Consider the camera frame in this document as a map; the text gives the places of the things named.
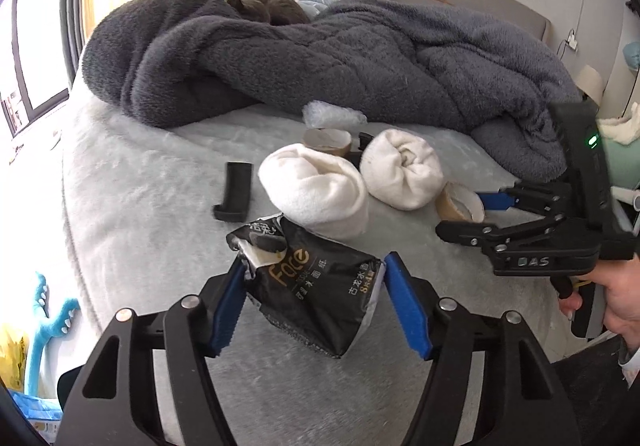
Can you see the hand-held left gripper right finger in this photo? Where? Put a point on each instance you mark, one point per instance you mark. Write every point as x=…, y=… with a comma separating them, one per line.
x=407, y=311

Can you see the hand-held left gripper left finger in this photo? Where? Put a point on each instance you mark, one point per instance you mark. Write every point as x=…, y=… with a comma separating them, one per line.
x=227, y=311

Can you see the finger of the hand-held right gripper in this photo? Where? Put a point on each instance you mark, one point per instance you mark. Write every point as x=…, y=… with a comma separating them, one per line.
x=490, y=230
x=525, y=198

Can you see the brown tape roll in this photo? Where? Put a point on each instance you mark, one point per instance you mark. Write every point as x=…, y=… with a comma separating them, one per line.
x=450, y=208

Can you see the black tissue packet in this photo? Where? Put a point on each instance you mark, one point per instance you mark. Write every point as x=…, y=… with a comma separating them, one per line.
x=305, y=291

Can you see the bubble wrap roll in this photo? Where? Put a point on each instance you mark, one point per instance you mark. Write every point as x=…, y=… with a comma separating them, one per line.
x=332, y=114

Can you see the blue plastic bag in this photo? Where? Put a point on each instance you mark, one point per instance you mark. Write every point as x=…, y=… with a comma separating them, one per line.
x=35, y=413

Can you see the person's right hand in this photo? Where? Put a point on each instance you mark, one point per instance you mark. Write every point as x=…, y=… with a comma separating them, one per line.
x=620, y=296

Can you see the white cloth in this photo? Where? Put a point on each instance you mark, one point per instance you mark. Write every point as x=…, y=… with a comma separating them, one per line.
x=622, y=129

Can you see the cream lampshade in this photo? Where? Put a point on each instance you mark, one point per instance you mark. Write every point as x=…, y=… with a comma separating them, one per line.
x=592, y=81

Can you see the white rolled towel right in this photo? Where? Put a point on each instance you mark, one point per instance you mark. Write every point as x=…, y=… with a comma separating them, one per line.
x=400, y=171

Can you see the white rolled towel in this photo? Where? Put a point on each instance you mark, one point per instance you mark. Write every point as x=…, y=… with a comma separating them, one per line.
x=315, y=186
x=400, y=171

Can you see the light grey bed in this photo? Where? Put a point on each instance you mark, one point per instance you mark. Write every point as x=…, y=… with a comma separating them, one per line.
x=150, y=226

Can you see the teal object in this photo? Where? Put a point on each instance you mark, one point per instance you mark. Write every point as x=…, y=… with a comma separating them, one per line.
x=632, y=55

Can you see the white rolled towel left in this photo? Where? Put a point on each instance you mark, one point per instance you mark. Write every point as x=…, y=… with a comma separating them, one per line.
x=315, y=186

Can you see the small black plastic piece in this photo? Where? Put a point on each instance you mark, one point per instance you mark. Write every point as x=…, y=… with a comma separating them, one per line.
x=362, y=142

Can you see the person's dark clothing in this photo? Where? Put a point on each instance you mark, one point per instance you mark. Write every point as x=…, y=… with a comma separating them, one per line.
x=590, y=391

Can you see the blue plush toy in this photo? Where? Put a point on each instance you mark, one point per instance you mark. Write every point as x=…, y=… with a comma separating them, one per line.
x=37, y=351

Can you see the dark grey fleece blanket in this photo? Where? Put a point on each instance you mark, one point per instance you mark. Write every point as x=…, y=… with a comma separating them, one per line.
x=350, y=61

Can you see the yellow plastic bag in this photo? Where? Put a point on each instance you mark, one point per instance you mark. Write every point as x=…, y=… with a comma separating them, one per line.
x=10, y=356

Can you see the grey cat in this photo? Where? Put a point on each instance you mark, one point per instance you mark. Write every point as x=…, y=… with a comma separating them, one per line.
x=280, y=4

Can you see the black framed window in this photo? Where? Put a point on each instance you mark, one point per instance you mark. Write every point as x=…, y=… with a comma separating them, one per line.
x=30, y=51

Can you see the wall outlet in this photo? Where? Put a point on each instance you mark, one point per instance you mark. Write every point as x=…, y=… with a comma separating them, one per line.
x=571, y=42

